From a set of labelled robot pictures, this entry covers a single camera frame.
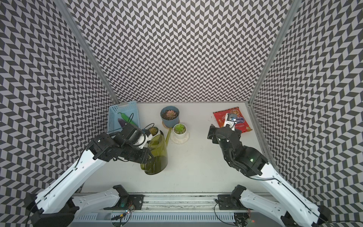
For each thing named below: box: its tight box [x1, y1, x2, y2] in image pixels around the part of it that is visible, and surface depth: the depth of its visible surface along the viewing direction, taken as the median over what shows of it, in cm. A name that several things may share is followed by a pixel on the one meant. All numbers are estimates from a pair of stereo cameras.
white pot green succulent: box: [172, 122, 188, 140], surface depth 93 cm
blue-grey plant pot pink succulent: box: [160, 105, 180, 128], surface depth 101 cm
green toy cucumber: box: [117, 112, 139, 128], surface depth 111 cm
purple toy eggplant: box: [117, 118, 126, 128], surface depth 110 cm
